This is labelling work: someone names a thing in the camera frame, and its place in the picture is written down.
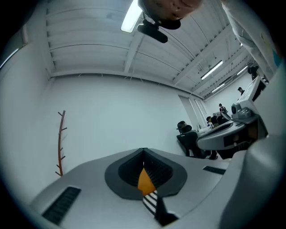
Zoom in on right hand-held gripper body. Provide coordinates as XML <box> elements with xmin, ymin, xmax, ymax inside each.
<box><xmin>231</xmin><ymin>77</ymin><xmax>268</xmax><ymax>144</ymax></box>

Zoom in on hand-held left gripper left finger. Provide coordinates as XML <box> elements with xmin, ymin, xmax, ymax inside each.
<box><xmin>30</xmin><ymin>147</ymin><xmax>155</xmax><ymax>228</ymax></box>

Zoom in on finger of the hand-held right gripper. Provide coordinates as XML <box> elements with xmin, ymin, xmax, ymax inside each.
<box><xmin>200</xmin><ymin>121</ymin><xmax>244</xmax><ymax>135</ymax></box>
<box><xmin>196</xmin><ymin>124</ymin><xmax>247</xmax><ymax>151</ymax></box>

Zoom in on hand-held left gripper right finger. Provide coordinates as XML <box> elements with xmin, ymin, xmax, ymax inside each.
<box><xmin>143</xmin><ymin>147</ymin><xmax>232</xmax><ymax>221</ymax></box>

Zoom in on black office chair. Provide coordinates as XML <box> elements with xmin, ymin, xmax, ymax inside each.
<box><xmin>176</xmin><ymin>131</ymin><xmax>206</xmax><ymax>158</ymax></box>

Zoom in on long ceiling light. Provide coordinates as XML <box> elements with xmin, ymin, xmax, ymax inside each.
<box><xmin>210</xmin><ymin>83</ymin><xmax>225</xmax><ymax>93</ymax></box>
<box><xmin>120</xmin><ymin>0</ymin><xmax>143</xmax><ymax>33</ymax></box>
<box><xmin>236</xmin><ymin>65</ymin><xmax>249</xmax><ymax>76</ymax></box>
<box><xmin>200</xmin><ymin>59</ymin><xmax>224</xmax><ymax>81</ymax></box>

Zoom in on red-brown wooden coat rack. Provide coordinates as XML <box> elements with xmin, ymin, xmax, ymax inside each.
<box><xmin>55</xmin><ymin>110</ymin><xmax>68</xmax><ymax>177</ymax></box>

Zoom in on person's white shirt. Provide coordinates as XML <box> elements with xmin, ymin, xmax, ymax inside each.
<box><xmin>222</xmin><ymin>0</ymin><xmax>284</xmax><ymax>76</ymax></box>

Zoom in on person's face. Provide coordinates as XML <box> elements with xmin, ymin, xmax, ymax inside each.
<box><xmin>138</xmin><ymin>0</ymin><xmax>203</xmax><ymax>30</ymax></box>

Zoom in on black head-worn camera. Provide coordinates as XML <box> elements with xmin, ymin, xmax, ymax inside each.
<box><xmin>136</xmin><ymin>19</ymin><xmax>168</xmax><ymax>44</ymax></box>

